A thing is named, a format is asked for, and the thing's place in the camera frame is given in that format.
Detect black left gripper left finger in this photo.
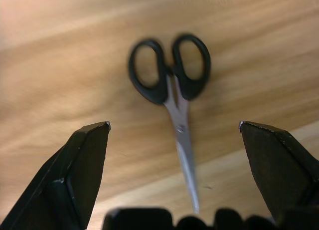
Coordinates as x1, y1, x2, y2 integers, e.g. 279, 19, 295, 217
0, 121, 111, 230

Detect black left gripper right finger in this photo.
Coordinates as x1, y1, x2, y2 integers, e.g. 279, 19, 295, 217
238, 120, 319, 230

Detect black handled steel scissors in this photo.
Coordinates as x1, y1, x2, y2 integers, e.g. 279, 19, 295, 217
128, 33, 212, 215

